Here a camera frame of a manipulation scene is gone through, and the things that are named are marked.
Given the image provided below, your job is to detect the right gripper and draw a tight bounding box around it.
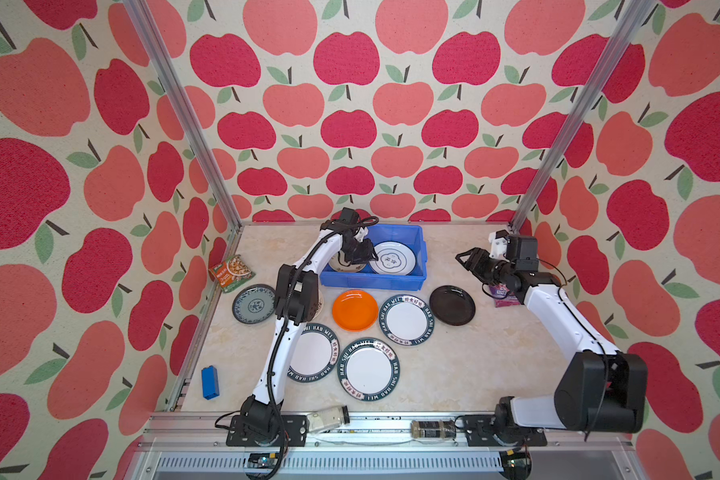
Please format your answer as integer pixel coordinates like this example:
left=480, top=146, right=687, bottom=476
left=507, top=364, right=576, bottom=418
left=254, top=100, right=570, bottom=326
left=458, top=246, right=516, bottom=287

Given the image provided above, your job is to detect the white plate green cloud outline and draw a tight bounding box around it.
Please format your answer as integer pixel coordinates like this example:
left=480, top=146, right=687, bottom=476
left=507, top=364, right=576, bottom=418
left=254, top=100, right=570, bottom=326
left=369, top=241, right=417, bottom=276

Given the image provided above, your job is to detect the black plate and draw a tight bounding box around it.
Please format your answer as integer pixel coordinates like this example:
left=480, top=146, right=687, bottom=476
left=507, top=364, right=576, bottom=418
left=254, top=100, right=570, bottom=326
left=429, top=285, right=476, bottom=326

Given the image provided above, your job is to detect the green-rim hao wei plate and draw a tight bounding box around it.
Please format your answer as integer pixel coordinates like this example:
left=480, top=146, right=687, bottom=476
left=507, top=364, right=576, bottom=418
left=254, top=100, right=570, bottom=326
left=378, top=294, right=435, bottom=346
left=288, top=323, right=341, bottom=383
left=337, top=337, right=401, bottom=402

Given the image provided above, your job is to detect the cream patterned small plate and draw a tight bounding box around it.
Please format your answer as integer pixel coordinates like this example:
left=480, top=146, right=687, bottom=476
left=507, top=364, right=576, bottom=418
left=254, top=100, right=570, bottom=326
left=328, top=251, right=367, bottom=273

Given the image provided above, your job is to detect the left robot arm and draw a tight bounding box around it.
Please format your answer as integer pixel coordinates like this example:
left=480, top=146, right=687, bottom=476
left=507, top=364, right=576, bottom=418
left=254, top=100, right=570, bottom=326
left=240, top=216, right=379, bottom=437

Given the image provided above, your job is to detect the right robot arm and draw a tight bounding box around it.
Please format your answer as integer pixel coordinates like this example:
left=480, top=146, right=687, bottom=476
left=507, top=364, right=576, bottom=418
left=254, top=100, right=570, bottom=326
left=456, top=230, right=648, bottom=435

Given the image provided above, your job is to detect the blue plastic bin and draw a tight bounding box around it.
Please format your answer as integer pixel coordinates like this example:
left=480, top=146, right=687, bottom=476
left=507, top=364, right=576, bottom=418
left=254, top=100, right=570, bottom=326
left=320, top=224, right=428, bottom=291

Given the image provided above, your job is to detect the purple candy bag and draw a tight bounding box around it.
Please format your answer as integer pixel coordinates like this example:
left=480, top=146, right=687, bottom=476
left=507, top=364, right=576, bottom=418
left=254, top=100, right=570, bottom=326
left=487, top=285, right=521, bottom=308

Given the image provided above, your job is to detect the orange plate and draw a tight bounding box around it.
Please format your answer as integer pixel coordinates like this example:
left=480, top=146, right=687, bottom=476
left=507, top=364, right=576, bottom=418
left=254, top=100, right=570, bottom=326
left=332, top=289, right=379, bottom=332

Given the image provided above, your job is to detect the grey-green patterned plate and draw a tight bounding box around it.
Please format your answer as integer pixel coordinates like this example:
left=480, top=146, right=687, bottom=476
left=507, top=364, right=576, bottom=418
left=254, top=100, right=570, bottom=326
left=232, top=284, right=276, bottom=325

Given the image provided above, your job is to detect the orange noodle snack packet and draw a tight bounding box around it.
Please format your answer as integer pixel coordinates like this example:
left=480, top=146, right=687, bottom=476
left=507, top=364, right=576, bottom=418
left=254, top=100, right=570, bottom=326
left=209, top=254, right=255, bottom=293

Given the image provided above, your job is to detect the beige connector box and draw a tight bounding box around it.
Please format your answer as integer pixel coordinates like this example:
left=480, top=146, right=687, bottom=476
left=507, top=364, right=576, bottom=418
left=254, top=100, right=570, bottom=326
left=306, top=405, right=350, bottom=434

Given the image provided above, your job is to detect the small dark electronics module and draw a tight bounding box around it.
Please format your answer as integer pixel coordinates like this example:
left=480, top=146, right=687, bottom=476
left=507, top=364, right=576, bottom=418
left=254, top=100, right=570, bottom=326
left=410, top=420, right=457, bottom=441

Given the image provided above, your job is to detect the blue rectangular block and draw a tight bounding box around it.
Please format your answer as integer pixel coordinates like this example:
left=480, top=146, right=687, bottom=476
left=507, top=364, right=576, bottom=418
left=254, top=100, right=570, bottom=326
left=201, top=365, right=220, bottom=400

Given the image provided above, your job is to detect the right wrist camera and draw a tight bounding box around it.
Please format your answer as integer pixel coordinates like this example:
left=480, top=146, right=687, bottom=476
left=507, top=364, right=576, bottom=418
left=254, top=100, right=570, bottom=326
left=489, top=230, right=510, bottom=260

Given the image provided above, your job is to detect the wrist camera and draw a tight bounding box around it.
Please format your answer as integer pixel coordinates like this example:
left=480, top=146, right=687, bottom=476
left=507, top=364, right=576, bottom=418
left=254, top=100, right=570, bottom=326
left=337, top=207, right=360, bottom=225
left=489, top=230, right=510, bottom=260

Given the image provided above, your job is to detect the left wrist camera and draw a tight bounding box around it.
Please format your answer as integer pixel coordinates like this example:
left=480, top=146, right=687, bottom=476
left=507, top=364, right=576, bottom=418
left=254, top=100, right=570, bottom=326
left=337, top=207, right=360, bottom=225

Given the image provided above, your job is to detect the black corrugated cable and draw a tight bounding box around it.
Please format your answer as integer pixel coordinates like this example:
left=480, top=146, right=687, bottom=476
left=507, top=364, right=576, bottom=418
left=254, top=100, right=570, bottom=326
left=263, top=215, right=380, bottom=480

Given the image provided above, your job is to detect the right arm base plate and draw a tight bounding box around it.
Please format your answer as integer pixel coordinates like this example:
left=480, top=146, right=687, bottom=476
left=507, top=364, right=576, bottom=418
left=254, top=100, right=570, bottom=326
left=456, top=415, right=548, bottom=448

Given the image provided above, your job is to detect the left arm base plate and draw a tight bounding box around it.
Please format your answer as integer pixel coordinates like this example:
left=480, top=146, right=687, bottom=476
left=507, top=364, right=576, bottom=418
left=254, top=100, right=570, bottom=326
left=226, top=415, right=309, bottom=447

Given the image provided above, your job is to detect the front aluminium frame rail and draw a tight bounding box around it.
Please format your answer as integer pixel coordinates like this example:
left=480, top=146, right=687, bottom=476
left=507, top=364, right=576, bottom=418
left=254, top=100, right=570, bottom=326
left=122, top=411, right=648, bottom=479

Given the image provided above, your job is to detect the right aluminium frame post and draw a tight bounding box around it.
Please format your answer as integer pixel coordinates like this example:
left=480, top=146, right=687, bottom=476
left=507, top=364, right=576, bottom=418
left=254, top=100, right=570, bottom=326
left=509, top=0, right=657, bottom=233

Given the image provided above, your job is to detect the aluminium frame post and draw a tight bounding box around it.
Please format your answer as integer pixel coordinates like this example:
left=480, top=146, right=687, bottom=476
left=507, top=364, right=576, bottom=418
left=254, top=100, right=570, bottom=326
left=124, top=0, right=242, bottom=233
left=509, top=0, right=657, bottom=233

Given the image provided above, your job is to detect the left aluminium frame post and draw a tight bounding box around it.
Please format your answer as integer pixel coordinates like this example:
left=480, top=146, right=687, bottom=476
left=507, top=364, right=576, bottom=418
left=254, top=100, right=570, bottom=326
left=124, top=0, right=242, bottom=233

